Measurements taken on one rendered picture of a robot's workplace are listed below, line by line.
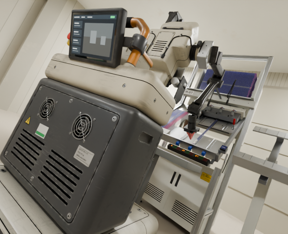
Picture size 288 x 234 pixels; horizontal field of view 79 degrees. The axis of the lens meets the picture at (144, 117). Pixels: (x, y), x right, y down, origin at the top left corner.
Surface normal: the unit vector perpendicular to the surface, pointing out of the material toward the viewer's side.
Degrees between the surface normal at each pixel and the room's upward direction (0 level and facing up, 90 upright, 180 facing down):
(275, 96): 90
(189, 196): 90
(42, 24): 90
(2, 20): 90
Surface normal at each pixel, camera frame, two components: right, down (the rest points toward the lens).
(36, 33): 0.72, 0.24
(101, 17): -0.56, 0.11
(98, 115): -0.43, -0.30
